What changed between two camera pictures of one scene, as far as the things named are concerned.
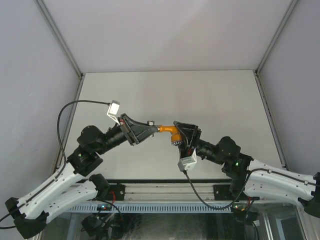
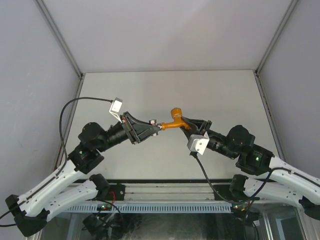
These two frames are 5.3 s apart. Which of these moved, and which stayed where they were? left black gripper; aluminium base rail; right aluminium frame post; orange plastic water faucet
Moved: orange plastic water faucet
Stayed: left black gripper; aluminium base rail; right aluminium frame post
